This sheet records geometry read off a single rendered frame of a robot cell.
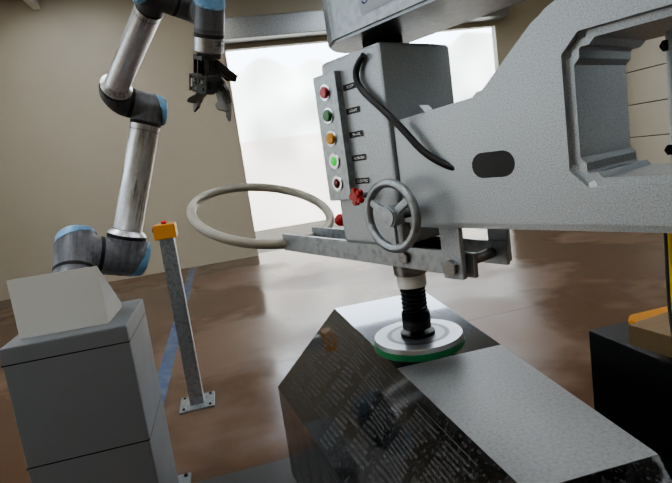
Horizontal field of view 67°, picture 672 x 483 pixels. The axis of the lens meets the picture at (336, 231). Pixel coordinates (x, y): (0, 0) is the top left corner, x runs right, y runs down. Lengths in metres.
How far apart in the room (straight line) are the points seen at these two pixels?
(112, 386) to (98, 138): 6.35
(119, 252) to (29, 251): 6.26
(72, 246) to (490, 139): 1.64
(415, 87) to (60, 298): 1.41
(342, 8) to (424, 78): 0.23
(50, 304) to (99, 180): 6.13
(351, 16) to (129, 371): 1.38
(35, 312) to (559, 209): 1.70
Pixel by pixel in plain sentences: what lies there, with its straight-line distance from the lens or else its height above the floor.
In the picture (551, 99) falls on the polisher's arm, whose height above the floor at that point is 1.35.
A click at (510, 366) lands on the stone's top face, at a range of 1.23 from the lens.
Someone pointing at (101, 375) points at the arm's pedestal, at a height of 0.69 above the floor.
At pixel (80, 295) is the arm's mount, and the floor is 0.96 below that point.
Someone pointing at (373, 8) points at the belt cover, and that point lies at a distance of 1.09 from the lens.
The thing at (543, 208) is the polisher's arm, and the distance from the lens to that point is 0.88.
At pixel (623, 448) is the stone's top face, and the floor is 0.81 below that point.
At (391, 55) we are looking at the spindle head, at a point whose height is 1.50.
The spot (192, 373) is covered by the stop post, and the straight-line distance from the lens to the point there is 3.19.
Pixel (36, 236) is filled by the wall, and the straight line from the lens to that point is 8.35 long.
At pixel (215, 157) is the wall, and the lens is 7.92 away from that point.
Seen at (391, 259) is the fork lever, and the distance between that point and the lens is 1.18.
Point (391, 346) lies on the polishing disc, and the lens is 1.22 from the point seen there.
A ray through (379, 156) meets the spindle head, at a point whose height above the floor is 1.30.
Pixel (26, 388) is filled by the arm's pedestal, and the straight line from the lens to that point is 2.05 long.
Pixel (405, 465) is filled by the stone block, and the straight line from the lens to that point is 1.07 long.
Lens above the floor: 1.31
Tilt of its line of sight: 8 degrees down
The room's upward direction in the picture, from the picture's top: 8 degrees counter-clockwise
